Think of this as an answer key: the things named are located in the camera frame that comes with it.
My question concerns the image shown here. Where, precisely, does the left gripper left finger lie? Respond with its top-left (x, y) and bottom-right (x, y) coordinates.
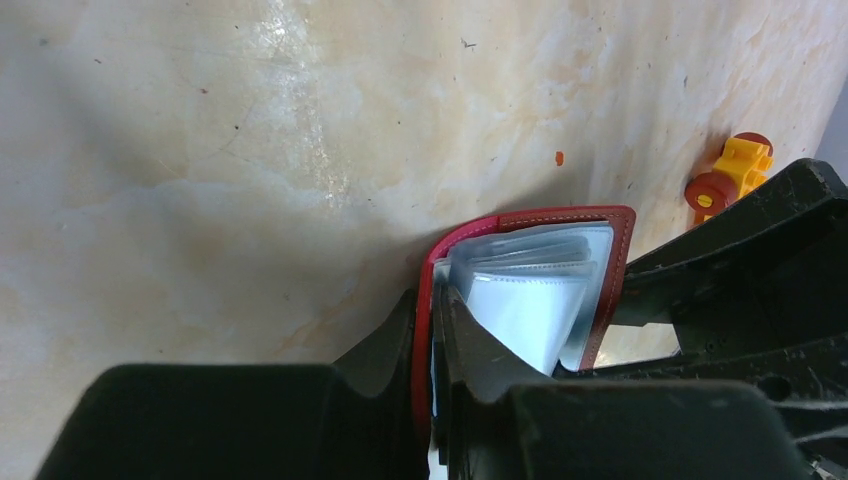
top-left (38, 291), bottom-right (428, 479)

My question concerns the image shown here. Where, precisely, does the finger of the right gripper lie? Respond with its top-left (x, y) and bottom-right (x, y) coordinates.
top-left (571, 159), bottom-right (847, 479)

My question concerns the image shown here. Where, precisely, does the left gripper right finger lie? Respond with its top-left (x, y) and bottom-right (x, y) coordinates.
top-left (433, 287), bottom-right (807, 479)

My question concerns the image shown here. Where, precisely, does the red card holder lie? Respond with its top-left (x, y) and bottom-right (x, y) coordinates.
top-left (410, 205), bottom-right (636, 443)

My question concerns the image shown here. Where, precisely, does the yellow toy brick car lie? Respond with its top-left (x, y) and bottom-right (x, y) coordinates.
top-left (684, 132), bottom-right (774, 229)

